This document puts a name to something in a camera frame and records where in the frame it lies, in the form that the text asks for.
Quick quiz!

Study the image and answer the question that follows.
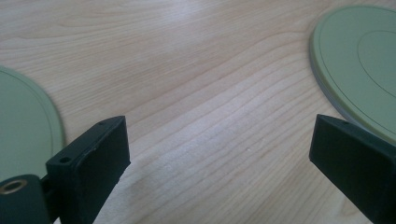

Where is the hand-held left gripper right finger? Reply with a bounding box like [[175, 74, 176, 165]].
[[308, 113, 396, 224]]

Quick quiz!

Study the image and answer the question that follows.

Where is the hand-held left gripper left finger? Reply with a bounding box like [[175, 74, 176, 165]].
[[45, 115, 132, 224]]

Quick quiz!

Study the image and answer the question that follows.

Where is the green round plate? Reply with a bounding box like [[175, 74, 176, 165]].
[[308, 4, 396, 147], [0, 65, 65, 183]]

